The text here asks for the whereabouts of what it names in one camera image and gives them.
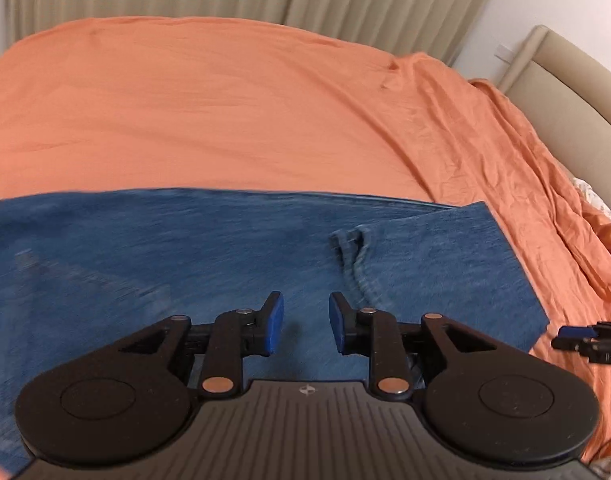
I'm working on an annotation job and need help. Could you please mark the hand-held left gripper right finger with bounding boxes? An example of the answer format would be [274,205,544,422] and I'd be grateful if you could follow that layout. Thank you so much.
[328,291,492,399]

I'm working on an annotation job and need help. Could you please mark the blue denim pants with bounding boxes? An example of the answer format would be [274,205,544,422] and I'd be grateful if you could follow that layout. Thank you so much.
[0,187,551,476]

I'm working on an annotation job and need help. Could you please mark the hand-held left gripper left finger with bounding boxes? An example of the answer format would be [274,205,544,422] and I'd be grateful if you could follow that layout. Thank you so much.
[121,291,286,397]

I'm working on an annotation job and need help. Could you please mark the beige padded headboard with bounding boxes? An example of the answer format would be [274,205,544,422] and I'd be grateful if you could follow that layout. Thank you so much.
[497,25,611,197]

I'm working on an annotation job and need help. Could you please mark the orange bed cover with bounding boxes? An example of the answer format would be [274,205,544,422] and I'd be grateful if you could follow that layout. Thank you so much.
[0,16,611,467]

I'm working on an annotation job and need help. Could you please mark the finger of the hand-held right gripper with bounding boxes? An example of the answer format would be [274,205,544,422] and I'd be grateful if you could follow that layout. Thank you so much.
[558,325,599,340]
[551,337,594,357]

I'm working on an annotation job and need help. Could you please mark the floral patterned pillow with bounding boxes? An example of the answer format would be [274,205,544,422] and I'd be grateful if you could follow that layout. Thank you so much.
[571,177,611,223]

